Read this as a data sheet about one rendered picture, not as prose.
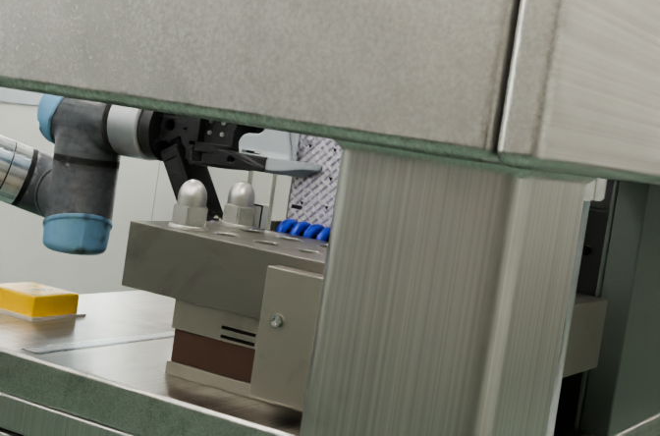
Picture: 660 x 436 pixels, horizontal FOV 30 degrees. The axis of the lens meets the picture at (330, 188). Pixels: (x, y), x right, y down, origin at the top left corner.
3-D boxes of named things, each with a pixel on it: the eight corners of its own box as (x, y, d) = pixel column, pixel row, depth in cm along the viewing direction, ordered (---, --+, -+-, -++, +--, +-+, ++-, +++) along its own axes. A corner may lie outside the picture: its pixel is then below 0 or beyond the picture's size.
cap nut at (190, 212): (184, 224, 115) (191, 177, 115) (215, 231, 114) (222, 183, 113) (160, 224, 112) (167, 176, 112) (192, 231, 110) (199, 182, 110)
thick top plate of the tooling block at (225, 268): (221, 279, 126) (230, 220, 126) (597, 367, 106) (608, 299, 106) (121, 285, 112) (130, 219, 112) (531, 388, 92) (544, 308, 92)
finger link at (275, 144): (312, 120, 122) (237, 109, 127) (303, 179, 122) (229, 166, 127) (328, 122, 125) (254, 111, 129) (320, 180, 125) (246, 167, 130)
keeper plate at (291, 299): (260, 392, 104) (280, 264, 104) (363, 421, 99) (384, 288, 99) (245, 396, 102) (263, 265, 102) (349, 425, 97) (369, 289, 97)
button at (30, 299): (29, 302, 136) (32, 281, 136) (78, 315, 132) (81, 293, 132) (-18, 305, 130) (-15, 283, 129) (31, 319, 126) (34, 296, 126)
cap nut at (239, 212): (232, 223, 124) (239, 179, 124) (262, 229, 122) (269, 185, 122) (211, 223, 121) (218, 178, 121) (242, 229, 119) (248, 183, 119)
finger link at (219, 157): (258, 156, 123) (189, 144, 128) (255, 171, 123) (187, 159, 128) (284, 158, 127) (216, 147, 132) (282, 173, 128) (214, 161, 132)
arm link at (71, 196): (94, 245, 149) (107, 156, 149) (115, 260, 139) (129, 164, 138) (29, 239, 146) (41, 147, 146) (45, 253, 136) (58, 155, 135)
